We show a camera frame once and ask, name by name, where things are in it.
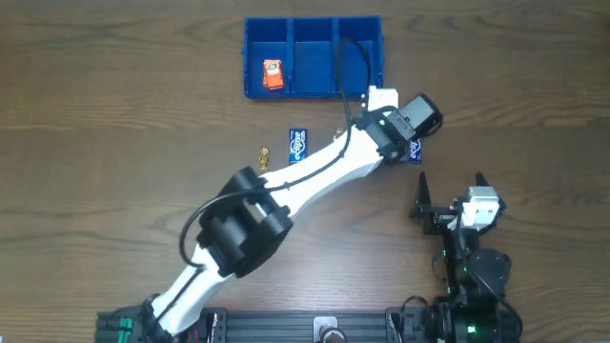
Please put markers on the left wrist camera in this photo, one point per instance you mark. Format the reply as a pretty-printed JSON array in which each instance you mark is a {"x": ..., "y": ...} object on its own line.
[{"x": 382, "y": 98}]

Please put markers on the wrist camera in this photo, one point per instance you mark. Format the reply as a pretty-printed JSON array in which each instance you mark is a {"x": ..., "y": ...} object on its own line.
[
  {"x": 382, "y": 98},
  {"x": 479, "y": 205}
]

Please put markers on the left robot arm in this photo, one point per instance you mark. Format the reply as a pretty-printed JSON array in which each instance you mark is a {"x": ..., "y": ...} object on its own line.
[{"x": 333, "y": 167}]

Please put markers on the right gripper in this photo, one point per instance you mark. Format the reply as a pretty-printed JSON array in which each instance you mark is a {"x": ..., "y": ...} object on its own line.
[{"x": 439, "y": 219}]

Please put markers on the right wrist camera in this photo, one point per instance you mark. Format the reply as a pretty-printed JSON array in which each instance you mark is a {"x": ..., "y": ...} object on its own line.
[{"x": 479, "y": 205}]

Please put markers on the blue candy pack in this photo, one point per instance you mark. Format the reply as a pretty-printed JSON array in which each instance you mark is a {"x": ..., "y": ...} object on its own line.
[
  {"x": 416, "y": 151},
  {"x": 298, "y": 146}
]

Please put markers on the mounting rail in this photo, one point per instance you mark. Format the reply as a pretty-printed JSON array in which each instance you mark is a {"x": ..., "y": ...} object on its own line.
[{"x": 286, "y": 328}]

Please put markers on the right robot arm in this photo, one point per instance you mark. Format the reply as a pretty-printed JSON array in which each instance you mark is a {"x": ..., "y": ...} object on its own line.
[{"x": 491, "y": 271}]

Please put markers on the orange candy box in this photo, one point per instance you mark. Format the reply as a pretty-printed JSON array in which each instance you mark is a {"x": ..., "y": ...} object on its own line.
[
  {"x": 274, "y": 75},
  {"x": 264, "y": 80}
]

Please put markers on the blue tray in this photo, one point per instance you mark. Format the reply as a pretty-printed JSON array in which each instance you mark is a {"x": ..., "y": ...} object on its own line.
[{"x": 312, "y": 66}]

